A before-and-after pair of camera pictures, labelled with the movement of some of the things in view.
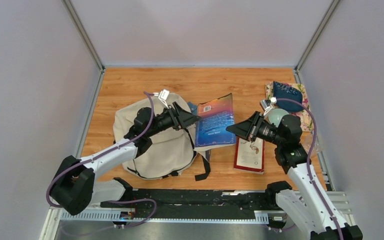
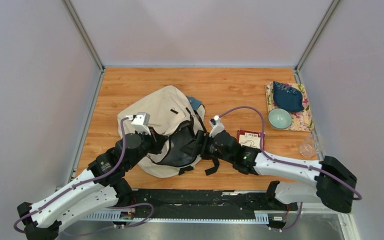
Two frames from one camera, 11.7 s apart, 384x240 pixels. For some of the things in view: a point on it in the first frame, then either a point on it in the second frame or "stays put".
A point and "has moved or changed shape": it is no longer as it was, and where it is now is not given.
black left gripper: [180, 118] → [157, 140]
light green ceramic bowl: [276, 115] stays put
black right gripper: [245, 129] → [202, 138]
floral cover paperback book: [193, 108] has moved or changed shape
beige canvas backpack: [171, 153] has moved or changed shape
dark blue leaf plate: [282, 90] stays put
